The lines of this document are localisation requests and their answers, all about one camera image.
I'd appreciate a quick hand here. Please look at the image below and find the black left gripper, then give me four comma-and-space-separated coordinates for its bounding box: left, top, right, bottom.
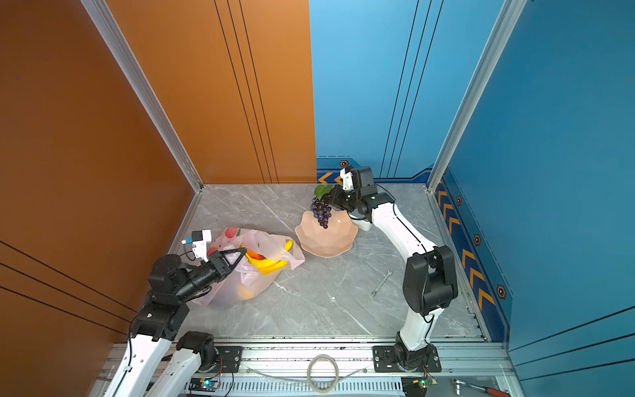
176, 246, 246, 304

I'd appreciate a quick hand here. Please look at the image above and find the pink printed plastic bag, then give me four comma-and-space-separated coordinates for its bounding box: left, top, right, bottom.
193, 228, 305, 307

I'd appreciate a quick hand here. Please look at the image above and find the yellow banana bunch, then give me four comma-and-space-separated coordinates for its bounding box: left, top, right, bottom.
246, 239, 294, 276

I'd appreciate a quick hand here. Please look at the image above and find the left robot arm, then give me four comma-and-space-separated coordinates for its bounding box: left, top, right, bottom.
105, 248, 247, 396

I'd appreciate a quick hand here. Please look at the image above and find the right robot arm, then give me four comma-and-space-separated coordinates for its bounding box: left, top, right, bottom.
327, 165, 459, 373

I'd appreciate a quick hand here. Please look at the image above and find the wooden fruit plate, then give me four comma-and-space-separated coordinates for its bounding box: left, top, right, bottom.
295, 211, 358, 258

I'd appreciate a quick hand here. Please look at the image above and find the white grey tissue box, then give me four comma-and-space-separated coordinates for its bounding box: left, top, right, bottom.
351, 218, 372, 232

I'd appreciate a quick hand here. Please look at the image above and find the silver wrench on table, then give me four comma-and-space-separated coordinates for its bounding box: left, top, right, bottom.
370, 270, 393, 297

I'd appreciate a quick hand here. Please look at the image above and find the left green circuit board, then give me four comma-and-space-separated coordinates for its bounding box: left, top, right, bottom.
188, 377, 221, 393

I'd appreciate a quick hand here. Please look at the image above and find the green circuit board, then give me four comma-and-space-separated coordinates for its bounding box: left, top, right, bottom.
401, 377, 438, 397
188, 377, 221, 393

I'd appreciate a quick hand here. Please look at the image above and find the coiled clear tube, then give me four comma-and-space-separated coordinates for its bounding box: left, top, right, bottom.
245, 353, 368, 394

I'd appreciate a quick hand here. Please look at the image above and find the right green circuit board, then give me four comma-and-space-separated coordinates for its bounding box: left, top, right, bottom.
401, 377, 438, 397

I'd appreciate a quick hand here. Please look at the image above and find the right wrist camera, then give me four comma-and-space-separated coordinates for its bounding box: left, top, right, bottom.
340, 167, 354, 191

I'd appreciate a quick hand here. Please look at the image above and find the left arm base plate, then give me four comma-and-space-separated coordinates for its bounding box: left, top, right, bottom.
211, 345, 243, 375

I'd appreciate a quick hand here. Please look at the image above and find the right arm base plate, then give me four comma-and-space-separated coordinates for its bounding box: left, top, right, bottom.
372, 343, 442, 373

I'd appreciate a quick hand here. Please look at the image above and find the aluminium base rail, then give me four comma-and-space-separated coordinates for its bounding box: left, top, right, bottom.
98, 336, 522, 397

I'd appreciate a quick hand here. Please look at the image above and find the red handled screwdriver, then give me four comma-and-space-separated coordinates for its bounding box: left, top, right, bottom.
452, 378, 510, 397

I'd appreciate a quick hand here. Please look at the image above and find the aluminium corner post right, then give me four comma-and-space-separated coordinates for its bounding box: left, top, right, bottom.
427, 0, 527, 193

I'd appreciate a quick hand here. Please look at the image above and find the aluminium corner post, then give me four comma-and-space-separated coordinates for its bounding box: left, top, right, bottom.
427, 0, 527, 193
81, 0, 203, 193

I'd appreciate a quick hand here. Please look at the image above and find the aluminium corner post left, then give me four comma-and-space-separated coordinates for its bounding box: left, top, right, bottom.
81, 0, 203, 193

